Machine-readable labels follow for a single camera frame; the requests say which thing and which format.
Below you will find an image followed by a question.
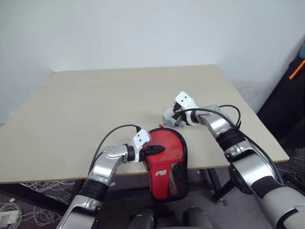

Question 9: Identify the orange strip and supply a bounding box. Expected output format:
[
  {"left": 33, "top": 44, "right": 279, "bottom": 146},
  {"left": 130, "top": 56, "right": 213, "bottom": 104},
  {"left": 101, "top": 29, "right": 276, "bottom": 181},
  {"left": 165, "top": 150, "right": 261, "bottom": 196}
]
[{"left": 289, "top": 59, "right": 305, "bottom": 80}]

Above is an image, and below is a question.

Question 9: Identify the grey floor cable tangle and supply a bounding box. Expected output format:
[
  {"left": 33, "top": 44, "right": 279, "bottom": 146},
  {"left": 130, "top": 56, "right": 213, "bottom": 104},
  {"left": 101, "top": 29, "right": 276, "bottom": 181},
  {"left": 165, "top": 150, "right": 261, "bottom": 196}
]
[{"left": 280, "top": 147, "right": 305, "bottom": 191}]

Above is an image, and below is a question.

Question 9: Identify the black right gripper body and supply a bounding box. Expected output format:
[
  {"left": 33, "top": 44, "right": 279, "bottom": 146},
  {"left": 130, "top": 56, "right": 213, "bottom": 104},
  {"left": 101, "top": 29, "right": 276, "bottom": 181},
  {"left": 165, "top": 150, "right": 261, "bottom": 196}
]
[{"left": 175, "top": 102, "right": 189, "bottom": 126}]

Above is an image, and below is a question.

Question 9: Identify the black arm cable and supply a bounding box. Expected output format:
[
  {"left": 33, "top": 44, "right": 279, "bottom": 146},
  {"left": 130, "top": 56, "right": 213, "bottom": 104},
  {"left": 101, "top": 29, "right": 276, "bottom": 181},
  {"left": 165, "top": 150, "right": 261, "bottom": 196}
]
[
  {"left": 180, "top": 104, "right": 284, "bottom": 186},
  {"left": 88, "top": 124, "right": 143, "bottom": 178}
]

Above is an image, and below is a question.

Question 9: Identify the white floor cable tangle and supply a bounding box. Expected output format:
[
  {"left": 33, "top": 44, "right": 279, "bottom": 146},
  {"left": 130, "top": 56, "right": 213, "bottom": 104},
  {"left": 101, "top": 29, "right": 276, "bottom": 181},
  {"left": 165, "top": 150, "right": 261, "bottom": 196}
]
[{"left": 0, "top": 180, "right": 75, "bottom": 226}]

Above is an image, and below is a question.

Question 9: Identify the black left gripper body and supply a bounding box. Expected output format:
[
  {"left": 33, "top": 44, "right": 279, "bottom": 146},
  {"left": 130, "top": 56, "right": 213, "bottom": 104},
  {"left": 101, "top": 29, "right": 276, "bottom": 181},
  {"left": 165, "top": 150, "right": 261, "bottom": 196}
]
[{"left": 139, "top": 146, "right": 150, "bottom": 161}]

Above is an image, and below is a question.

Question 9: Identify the black bag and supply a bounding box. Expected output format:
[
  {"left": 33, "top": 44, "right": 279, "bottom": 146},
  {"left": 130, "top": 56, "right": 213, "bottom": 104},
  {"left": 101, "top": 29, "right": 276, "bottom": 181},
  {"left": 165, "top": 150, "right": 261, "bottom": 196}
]
[{"left": 257, "top": 58, "right": 305, "bottom": 153}]

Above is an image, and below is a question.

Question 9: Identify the white power adapter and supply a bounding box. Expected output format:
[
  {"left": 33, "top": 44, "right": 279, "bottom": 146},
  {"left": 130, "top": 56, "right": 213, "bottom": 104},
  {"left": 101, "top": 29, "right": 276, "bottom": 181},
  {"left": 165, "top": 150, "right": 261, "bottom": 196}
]
[{"left": 0, "top": 209, "right": 20, "bottom": 225}]

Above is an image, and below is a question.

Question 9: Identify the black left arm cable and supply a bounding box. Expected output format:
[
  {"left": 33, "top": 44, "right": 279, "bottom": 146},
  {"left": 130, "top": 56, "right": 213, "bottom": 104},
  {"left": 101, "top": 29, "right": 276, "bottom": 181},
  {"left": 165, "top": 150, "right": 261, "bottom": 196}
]
[{"left": 88, "top": 124, "right": 143, "bottom": 178}]

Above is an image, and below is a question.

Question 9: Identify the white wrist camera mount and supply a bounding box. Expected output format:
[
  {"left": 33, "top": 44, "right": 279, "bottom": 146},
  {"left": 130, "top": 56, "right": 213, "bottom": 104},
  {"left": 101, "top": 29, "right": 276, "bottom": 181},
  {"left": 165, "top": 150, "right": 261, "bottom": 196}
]
[
  {"left": 175, "top": 91, "right": 199, "bottom": 126},
  {"left": 132, "top": 129, "right": 153, "bottom": 163}
]

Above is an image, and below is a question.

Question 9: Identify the black metal table leg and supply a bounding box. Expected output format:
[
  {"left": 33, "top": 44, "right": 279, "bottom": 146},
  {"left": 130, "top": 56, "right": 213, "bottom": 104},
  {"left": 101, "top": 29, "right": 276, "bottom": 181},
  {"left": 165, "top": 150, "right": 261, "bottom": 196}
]
[
  {"left": 202, "top": 168, "right": 236, "bottom": 204},
  {"left": 0, "top": 181, "right": 81, "bottom": 212}
]

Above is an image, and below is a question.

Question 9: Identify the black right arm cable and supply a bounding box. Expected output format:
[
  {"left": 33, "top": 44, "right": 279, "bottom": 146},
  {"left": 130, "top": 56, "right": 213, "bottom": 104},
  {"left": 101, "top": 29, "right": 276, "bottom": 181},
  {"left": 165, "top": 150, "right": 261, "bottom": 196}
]
[{"left": 180, "top": 104, "right": 284, "bottom": 186}]

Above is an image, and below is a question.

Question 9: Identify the white blue wrapper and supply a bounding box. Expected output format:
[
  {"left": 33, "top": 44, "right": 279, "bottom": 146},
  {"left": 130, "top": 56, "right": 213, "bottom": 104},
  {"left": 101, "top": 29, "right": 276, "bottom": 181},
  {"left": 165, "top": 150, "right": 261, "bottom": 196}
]
[{"left": 163, "top": 107, "right": 184, "bottom": 127}]

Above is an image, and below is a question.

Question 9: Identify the dark grey rounded shape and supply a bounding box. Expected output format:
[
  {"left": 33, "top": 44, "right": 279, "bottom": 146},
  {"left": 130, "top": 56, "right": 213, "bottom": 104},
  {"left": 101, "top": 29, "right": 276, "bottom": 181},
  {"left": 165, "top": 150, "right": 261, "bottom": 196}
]
[
  {"left": 130, "top": 209, "right": 158, "bottom": 229},
  {"left": 182, "top": 207, "right": 214, "bottom": 229}
]

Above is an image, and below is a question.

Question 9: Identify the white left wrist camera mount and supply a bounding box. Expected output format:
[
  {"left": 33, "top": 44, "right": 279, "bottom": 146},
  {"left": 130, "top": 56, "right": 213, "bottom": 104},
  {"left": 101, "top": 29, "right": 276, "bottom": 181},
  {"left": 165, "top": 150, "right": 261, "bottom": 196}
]
[{"left": 132, "top": 129, "right": 153, "bottom": 163}]

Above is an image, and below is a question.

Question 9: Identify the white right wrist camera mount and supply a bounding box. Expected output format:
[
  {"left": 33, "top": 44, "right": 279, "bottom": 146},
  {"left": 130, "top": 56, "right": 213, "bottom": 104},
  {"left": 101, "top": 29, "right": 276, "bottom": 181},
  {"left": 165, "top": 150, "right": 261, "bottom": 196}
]
[{"left": 175, "top": 91, "right": 199, "bottom": 126}]

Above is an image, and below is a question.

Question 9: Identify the red black mesh pouch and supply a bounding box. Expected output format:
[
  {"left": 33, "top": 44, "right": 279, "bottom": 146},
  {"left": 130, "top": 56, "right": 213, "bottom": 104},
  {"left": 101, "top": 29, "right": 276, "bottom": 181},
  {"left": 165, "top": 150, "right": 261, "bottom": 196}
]
[{"left": 142, "top": 124, "right": 190, "bottom": 203}]

